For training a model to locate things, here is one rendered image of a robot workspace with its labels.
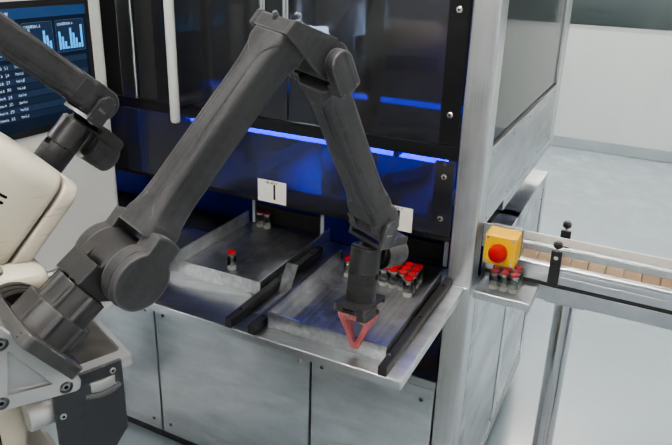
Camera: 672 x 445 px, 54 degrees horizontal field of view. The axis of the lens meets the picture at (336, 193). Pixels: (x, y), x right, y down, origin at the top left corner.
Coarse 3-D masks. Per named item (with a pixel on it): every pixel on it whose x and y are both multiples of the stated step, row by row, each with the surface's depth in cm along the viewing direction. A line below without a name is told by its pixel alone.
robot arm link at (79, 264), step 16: (96, 240) 81; (112, 240) 80; (128, 240) 81; (64, 256) 80; (80, 256) 79; (96, 256) 80; (112, 256) 78; (80, 272) 77; (96, 272) 78; (80, 288) 78; (96, 288) 78
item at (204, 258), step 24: (240, 216) 182; (216, 240) 174; (240, 240) 174; (264, 240) 175; (288, 240) 175; (312, 240) 176; (192, 264) 154; (216, 264) 161; (240, 264) 161; (264, 264) 162; (240, 288) 149
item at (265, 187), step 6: (258, 180) 170; (264, 180) 170; (270, 180) 169; (258, 186) 171; (264, 186) 170; (270, 186) 169; (276, 186) 168; (282, 186) 168; (258, 192) 172; (264, 192) 171; (270, 192) 170; (276, 192) 169; (282, 192) 168; (258, 198) 172; (264, 198) 171; (270, 198) 170; (276, 198) 170; (282, 198) 169; (282, 204) 169
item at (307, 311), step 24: (336, 264) 162; (312, 288) 151; (336, 288) 151; (384, 288) 152; (432, 288) 148; (288, 312) 141; (312, 312) 141; (336, 312) 141; (384, 312) 142; (408, 312) 142; (312, 336) 131; (336, 336) 128; (384, 336) 133
